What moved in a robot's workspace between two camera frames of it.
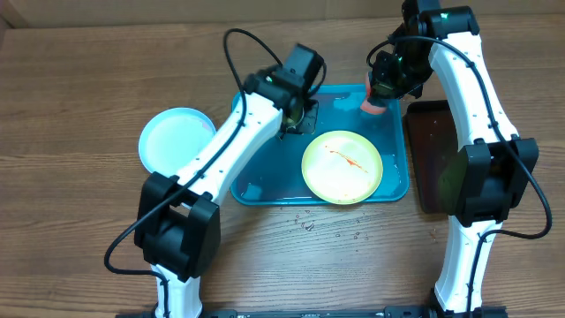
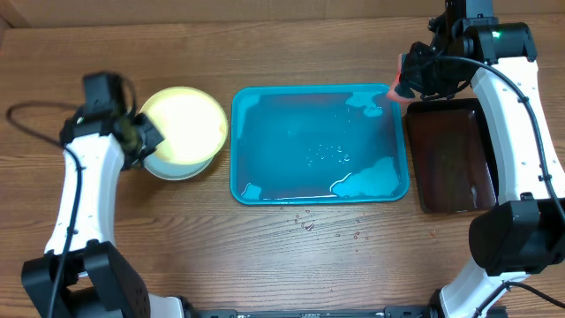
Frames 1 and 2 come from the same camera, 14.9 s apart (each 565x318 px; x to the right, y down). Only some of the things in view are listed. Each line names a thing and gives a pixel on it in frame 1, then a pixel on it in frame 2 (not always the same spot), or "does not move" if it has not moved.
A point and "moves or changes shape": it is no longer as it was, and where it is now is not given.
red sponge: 368,107 moves or changes shape
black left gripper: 307,124 → 157,138
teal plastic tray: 276,174 does not move
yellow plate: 342,167 → 193,124
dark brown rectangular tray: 433,144 does not move
